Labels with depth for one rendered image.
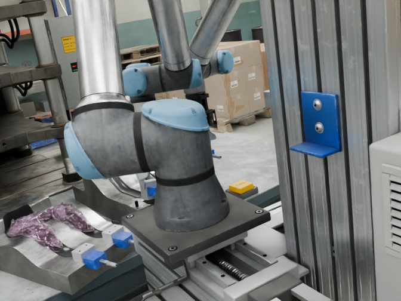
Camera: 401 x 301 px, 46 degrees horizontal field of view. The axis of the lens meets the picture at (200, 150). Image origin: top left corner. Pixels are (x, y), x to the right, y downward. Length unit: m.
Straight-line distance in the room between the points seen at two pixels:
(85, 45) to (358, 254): 0.61
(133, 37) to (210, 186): 8.07
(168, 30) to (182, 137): 0.38
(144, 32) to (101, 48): 8.08
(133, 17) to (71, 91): 6.78
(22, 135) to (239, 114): 3.66
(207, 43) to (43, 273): 0.75
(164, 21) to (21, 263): 0.74
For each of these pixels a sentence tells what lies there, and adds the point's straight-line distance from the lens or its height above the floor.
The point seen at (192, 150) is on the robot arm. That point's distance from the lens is 0.86.
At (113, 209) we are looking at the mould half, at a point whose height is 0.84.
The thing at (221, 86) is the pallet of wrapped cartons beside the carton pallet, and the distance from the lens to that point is 5.36.
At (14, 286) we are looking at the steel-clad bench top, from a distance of 1.40.
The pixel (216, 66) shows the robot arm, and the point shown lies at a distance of 1.49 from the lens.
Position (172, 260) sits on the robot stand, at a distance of 0.84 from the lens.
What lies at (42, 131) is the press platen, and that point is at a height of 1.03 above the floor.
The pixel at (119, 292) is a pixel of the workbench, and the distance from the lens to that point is 1.45.
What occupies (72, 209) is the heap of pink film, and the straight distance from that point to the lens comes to 1.48.
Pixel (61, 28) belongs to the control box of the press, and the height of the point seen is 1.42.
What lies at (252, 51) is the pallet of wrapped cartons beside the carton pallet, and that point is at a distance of 5.54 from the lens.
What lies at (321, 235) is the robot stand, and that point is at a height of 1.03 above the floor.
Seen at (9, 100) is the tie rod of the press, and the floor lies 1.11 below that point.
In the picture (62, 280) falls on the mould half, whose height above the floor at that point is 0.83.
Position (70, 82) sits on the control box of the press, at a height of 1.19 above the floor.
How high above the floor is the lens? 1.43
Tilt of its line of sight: 17 degrees down
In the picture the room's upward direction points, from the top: 9 degrees counter-clockwise
